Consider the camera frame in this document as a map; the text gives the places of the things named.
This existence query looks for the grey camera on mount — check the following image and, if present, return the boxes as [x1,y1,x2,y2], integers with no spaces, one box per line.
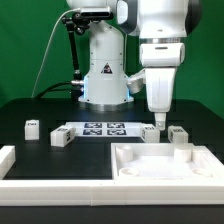
[75,6,113,20]

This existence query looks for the white marker base plate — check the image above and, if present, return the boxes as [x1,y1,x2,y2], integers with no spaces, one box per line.
[67,122,142,137]

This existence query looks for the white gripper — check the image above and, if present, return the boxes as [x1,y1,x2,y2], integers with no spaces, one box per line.
[127,43,185,130]

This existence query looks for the white U-shaped fence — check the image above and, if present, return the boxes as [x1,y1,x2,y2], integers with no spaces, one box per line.
[0,146,224,206]

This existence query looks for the black base cables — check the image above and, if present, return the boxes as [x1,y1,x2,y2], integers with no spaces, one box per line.
[35,79,86,100]

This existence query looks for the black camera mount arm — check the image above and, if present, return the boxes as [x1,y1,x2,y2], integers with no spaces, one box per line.
[62,16,82,80]

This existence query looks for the white camera cable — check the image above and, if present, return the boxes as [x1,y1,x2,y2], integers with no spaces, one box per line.
[31,7,82,99]

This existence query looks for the white square tabletop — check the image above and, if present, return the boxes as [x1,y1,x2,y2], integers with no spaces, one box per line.
[111,143,224,180]

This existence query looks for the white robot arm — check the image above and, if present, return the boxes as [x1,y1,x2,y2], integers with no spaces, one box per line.
[66,0,202,130]

